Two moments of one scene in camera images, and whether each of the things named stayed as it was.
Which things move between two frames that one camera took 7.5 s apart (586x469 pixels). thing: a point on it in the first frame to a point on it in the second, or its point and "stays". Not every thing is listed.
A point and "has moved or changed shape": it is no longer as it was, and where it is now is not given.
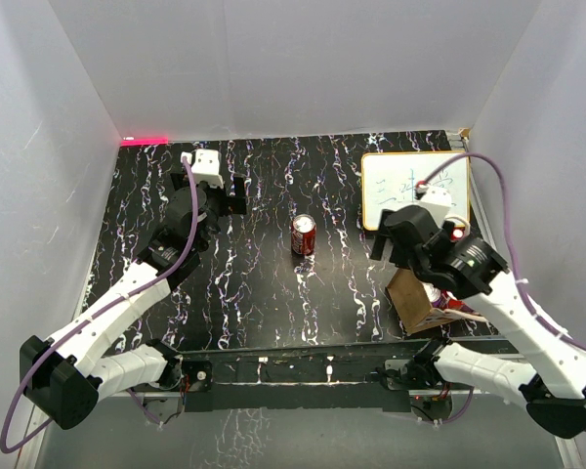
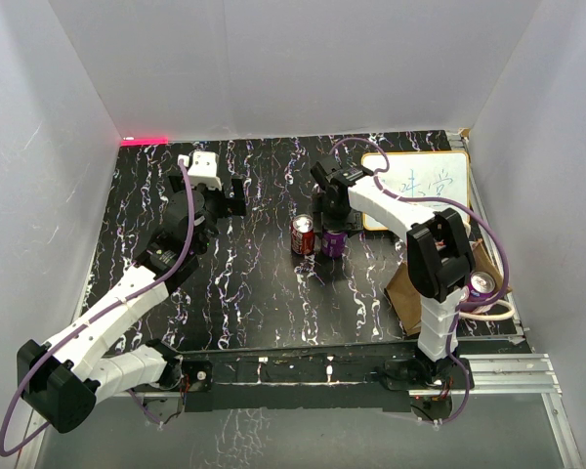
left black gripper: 235,203 stays
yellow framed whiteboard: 389,180 stays
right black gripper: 379,246 to 320,201
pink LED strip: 153,142 stays
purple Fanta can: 434,295 has moved or changed shape
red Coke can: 304,234 stays
